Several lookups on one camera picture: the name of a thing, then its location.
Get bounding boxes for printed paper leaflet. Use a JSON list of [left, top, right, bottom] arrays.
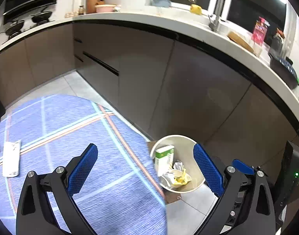
[[159, 161, 185, 189]]

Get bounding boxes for white round trash bin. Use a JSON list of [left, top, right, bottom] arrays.
[[150, 135, 206, 194]]

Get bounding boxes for grey kitchen base cabinets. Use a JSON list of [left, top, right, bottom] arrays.
[[0, 22, 299, 177]]

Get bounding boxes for steel kitchen faucet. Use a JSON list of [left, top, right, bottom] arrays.
[[188, 0, 225, 33]]

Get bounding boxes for white flat packet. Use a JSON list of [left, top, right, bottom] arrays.
[[3, 140, 21, 178]]

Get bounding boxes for brown cardboard under bin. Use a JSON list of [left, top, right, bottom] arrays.
[[163, 189, 181, 204]]

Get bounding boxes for green and white carton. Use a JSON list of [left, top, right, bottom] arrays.
[[155, 145, 174, 177]]

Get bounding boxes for blue plaid tablecloth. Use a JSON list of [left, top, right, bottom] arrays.
[[0, 94, 167, 234]]

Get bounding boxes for black pot with blue cloth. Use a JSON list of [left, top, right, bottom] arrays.
[[269, 53, 299, 90]]

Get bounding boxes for wooden board on counter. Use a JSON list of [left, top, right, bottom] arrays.
[[227, 31, 254, 54]]

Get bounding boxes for pink snack package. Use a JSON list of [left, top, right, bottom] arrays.
[[251, 17, 270, 46]]

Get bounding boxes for yellow sponge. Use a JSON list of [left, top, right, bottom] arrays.
[[190, 4, 202, 15]]

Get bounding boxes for black wok left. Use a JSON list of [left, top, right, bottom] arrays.
[[0, 20, 24, 40]]

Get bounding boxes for black wok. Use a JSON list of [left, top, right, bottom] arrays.
[[0, 20, 24, 40], [31, 7, 52, 26]]

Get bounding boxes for black wok right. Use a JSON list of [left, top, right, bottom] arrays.
[[31, 7, 52, 26]]

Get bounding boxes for glass spice jar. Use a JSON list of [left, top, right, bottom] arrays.
[[78, 5, 85, 15]]

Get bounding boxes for pink bowl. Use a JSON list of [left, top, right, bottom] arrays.
[[95, 4, 116, 13]]

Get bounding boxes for wooden cutting board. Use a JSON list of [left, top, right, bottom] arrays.
[[86, 0, 105, 14]]

